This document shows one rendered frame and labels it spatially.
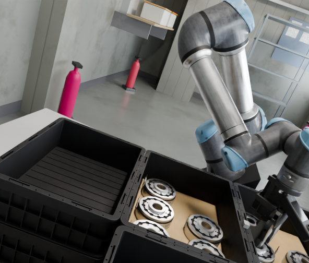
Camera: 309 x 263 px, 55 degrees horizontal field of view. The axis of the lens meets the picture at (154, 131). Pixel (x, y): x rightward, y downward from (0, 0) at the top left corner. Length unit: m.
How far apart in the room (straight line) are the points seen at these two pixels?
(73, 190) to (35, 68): 2.42
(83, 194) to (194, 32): 0.56
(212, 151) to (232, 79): 0.28
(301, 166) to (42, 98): 2.73
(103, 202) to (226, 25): 0.61
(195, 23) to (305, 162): 0.48
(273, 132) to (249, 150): 0.08
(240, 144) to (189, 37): 0.34
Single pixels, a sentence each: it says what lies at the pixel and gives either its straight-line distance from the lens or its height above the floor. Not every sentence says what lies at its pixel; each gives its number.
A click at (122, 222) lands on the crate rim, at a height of 0.93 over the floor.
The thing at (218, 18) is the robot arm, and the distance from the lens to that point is 0.94.
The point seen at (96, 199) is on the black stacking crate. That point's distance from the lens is 0.84.
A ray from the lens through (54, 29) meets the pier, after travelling 3.05.
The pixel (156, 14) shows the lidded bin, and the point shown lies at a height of 1.36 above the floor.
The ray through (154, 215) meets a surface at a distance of 0.81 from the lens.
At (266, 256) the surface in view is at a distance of 0.90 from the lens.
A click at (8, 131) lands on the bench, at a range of 1.37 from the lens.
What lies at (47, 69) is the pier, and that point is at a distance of 3.12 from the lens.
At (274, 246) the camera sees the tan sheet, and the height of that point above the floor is 0.83.
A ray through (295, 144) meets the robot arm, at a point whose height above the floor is 1.15.
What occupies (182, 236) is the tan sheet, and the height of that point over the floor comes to 0.83.
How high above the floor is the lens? 1.32
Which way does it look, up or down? 20 degrees down
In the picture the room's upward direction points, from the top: 21 degrees clockwise
